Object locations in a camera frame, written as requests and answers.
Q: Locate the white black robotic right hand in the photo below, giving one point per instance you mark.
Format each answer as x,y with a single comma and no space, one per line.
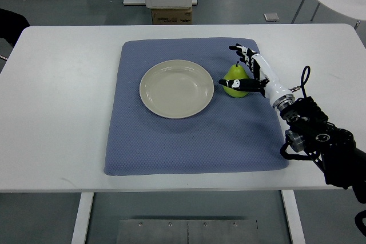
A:
265,80

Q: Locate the green pear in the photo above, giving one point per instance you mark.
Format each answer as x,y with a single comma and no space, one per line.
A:
236,71

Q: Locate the small grey floor plate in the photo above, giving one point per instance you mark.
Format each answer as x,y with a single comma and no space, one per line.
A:
271,17

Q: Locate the beige round plate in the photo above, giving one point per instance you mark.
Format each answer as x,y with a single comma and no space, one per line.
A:
176,89

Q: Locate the blue quilted mat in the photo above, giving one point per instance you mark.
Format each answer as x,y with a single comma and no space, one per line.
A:
229,135

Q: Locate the brown cardboard box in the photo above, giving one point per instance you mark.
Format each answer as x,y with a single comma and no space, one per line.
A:
172,16

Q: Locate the white table right leg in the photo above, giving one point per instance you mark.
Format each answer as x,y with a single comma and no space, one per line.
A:
293,217

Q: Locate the white table leg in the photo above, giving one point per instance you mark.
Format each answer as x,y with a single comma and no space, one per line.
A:
82,219
293,217

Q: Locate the white table left leg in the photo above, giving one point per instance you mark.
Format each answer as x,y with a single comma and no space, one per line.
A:
82,219

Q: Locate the black object at left edge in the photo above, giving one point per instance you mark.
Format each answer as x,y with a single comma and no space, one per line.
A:
12,26

